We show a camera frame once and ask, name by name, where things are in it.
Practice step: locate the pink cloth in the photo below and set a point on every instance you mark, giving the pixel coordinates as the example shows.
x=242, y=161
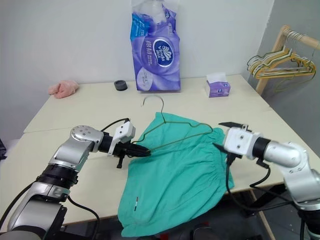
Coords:
x=63, y=88

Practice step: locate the black object at wall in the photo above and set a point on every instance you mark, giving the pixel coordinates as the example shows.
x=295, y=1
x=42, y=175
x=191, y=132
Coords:
x=2, y=150

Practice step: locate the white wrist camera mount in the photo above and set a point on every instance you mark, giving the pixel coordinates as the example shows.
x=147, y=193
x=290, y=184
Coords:
x=125, y=131
x=240, y=142

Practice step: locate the black tape roll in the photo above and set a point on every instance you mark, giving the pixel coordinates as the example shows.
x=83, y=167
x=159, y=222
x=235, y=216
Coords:
x=121, y=85

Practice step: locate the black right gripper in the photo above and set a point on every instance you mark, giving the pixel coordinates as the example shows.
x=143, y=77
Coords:
x=232, y=158

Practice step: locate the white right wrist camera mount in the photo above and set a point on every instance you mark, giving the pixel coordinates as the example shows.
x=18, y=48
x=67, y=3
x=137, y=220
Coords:
x=240, y=142

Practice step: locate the green shorts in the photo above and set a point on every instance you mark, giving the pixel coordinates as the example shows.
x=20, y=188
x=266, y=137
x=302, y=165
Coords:
x=170, y=180

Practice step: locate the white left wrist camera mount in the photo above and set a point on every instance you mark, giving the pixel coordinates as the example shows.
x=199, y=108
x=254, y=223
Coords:
x=125, y=131

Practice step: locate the wooden clothes rack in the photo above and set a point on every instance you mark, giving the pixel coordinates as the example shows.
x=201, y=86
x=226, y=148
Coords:
x=305, y=38

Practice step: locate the black table frame bracket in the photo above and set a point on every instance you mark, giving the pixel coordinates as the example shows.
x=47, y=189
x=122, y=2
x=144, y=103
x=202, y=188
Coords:
x=265, y=200

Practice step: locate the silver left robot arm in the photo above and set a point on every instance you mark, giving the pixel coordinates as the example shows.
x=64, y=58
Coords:
x=75, y=150

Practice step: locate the wooden table leg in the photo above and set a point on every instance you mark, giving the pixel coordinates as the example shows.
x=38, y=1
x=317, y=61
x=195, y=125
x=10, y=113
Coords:
x=262, y=220

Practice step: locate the purple tissue multipack bag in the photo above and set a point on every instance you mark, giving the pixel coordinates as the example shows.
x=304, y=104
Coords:
x=155, y=62

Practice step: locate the small purple tissue box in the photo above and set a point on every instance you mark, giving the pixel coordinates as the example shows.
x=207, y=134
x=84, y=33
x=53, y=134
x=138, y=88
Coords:
x=218, y=88

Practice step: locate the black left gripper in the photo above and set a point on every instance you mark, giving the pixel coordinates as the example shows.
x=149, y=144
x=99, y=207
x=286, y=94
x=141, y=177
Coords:
x=125, y=150

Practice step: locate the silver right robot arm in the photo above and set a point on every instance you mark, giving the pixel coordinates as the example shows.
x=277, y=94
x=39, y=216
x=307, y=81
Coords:
x=287, y=155

